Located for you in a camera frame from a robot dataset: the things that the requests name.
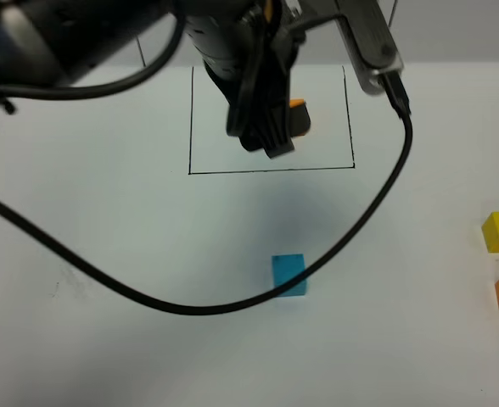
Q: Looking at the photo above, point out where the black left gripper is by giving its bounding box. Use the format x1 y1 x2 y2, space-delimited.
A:
183 1 307 159

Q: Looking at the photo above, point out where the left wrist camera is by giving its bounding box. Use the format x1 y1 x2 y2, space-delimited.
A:
300 0 405 95

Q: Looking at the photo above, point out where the black left camera cable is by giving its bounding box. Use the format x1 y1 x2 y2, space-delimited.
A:
0 71 414 316

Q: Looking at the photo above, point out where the orange template block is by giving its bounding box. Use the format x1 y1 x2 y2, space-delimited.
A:
289 98 311 137

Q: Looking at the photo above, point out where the blue block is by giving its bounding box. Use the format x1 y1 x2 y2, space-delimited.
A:
272 254 308 298

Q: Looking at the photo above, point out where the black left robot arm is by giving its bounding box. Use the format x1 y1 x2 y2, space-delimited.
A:
0 1 311 158

